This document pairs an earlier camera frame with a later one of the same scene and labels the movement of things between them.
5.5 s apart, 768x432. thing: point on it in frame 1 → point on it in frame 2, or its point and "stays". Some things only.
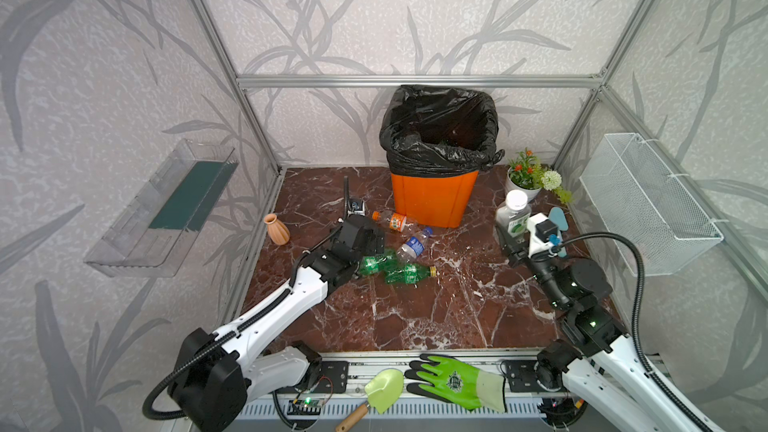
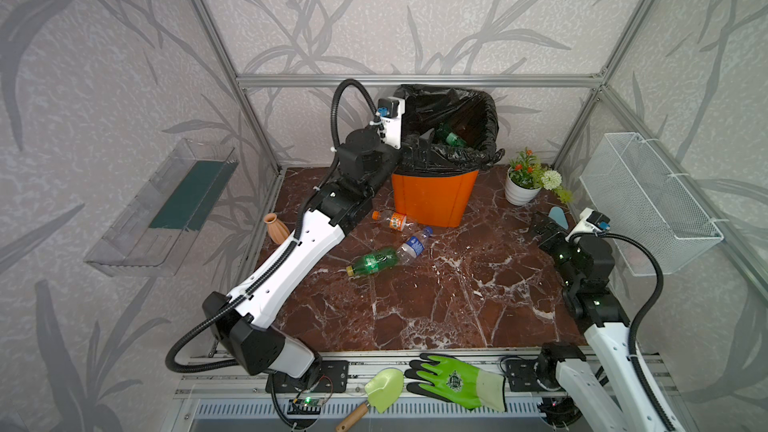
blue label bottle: (414, 246) stays
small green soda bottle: (408, 273) → (451, 138)
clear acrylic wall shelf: (151, 237) stays
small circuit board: (307, 406) stays
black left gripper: (365, 235) → (411, 148)
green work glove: (445, 378) stays
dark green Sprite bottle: (373, 264) stays
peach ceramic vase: (277, 231) stays
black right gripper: (514, 249) → (548, 230)
